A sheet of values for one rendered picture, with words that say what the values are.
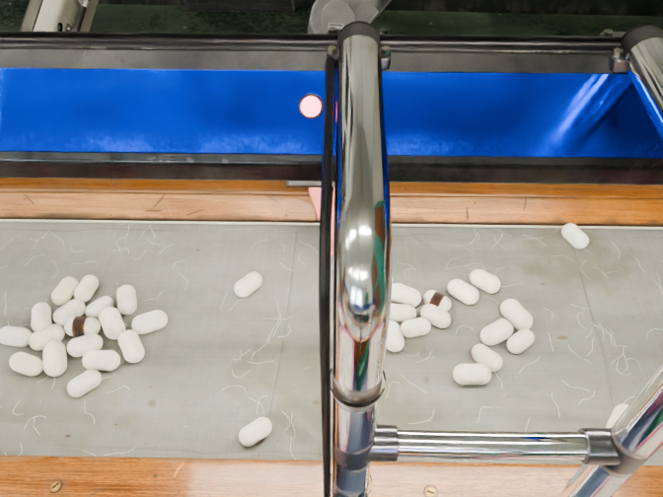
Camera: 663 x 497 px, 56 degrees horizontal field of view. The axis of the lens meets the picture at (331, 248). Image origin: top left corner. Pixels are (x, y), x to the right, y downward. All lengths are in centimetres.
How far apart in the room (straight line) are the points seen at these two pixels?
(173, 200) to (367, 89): 51
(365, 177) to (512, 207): 54
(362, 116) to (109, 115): 16
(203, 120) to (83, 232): 46
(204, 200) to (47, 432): 31
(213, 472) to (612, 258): 50
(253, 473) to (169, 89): 34
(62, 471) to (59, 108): 33
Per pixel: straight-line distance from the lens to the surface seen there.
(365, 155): 26
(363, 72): 31
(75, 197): 82
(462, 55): 35
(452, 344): 66
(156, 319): 67
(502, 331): 66
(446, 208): 76
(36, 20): 107
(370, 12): 70
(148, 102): 37
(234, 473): 57
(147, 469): 59
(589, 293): 74
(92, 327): 68
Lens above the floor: 129
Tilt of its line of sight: 49 degrees down
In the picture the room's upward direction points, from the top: straight up
